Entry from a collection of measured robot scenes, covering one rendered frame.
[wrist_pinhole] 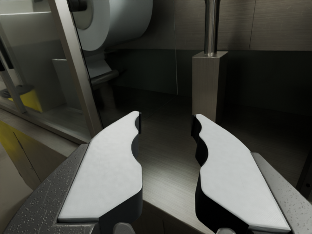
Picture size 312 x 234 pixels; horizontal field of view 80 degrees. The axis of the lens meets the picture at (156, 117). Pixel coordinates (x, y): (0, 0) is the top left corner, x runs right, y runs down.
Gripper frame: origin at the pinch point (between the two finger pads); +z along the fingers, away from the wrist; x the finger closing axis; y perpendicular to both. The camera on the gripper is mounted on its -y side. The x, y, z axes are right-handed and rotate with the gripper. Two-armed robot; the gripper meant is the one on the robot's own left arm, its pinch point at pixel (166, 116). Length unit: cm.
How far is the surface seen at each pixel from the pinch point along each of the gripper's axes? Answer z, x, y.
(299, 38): 58, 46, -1
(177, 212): 15.7, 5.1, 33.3
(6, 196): 98, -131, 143
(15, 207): 86, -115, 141
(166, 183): 24.1, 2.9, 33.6
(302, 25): 59, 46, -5
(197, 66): 50, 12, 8
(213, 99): 47, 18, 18
